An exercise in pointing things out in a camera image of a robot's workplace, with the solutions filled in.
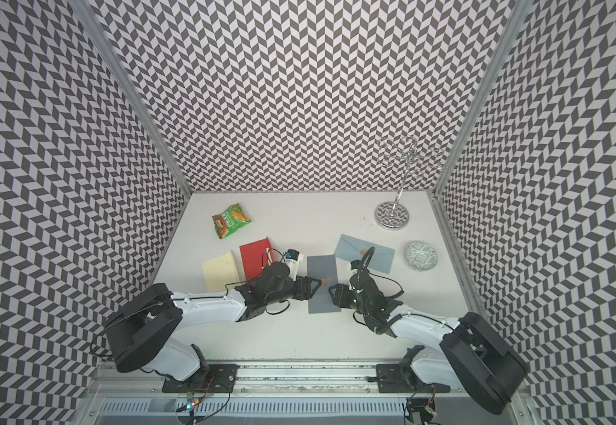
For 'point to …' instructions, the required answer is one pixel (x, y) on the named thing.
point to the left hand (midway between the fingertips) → (315, 285)
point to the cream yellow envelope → (219, 271)
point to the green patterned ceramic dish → (420, 256)
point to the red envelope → (256, 256)
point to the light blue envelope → (350, 250)
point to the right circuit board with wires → (421, 409)
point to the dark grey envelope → (323, 267)
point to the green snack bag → (230, 220)
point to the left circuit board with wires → (192, 399)
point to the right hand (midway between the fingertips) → (334, 295)
